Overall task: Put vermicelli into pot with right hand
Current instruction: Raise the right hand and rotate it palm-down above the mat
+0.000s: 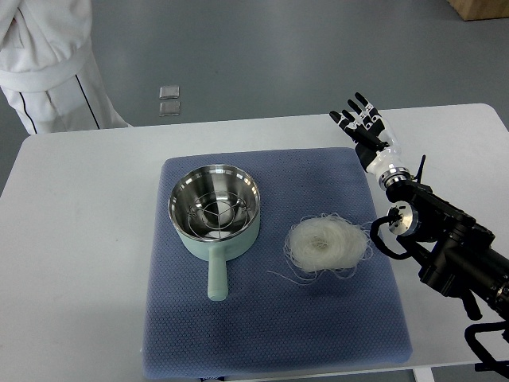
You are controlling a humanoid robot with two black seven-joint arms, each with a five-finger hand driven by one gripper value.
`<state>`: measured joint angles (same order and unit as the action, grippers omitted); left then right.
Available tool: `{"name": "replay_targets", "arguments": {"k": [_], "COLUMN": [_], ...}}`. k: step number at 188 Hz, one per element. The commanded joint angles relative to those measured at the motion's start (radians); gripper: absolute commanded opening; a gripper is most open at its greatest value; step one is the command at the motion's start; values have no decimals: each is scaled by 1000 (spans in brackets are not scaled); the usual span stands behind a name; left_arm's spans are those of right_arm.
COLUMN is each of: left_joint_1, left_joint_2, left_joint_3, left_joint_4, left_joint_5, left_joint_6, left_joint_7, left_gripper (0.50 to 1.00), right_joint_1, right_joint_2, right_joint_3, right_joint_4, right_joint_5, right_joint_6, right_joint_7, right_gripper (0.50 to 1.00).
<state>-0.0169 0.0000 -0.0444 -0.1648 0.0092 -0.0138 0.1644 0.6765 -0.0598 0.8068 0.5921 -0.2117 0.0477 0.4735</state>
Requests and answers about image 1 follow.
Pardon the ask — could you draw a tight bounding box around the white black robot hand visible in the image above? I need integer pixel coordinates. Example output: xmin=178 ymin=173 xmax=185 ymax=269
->
xmin=329 ymin=92 xmax=402 ymax=177

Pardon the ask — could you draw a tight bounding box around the white vermicelli nest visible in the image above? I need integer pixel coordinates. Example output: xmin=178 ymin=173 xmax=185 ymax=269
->
xmin=268 ymin=213 xmax=374 ymax=286

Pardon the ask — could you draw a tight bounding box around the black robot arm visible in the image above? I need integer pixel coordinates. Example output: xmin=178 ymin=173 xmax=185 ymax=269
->
xmin=370 ymin=164 xmax=508 ymax=377

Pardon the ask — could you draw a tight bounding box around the mint green steel pot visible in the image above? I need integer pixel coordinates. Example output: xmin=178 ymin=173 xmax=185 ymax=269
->
xmin=168 ymin=164 xmax=261 ymax=302

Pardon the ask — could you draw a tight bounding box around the wooden box corner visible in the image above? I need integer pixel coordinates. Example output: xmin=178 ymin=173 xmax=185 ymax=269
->
xmin=449 ymin=0 xmax=508 ymax=21

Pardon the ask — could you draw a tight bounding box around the blue textured mat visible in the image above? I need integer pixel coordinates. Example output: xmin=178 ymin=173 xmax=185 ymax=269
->
xmin=142 ymin=148 xmax=412 ymax=379

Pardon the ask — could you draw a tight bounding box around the lower metal floor plate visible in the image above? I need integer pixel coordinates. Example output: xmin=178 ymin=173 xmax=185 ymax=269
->
xmin=159 ymin=99 xmax=181 ymax=117

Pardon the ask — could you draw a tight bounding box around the metal floor plate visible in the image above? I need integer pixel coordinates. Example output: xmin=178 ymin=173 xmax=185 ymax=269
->
xmin=159 ymin=85 xmax=180 ymax=99
xmin=159 ymin=99 xmax=181 ymax=117

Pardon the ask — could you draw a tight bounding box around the upper metal floor plate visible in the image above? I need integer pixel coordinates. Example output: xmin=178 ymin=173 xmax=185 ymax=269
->
xmin=159 ymin=85 xmax=180 ymax=99

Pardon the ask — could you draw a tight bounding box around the white table leg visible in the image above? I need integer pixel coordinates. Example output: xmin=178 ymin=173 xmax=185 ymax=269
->
xmin=413 ymin=367 xmax=435 ymax=382

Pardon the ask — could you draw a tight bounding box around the person in white coat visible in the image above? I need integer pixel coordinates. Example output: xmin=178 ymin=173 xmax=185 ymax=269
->
xmin=1 ymin=1 xmax=128 ymax=134

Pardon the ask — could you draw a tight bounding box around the wire steaming rack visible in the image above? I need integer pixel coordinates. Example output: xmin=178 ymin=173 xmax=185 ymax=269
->
xmin=187 ymin=192 xmax=250 ymax=240

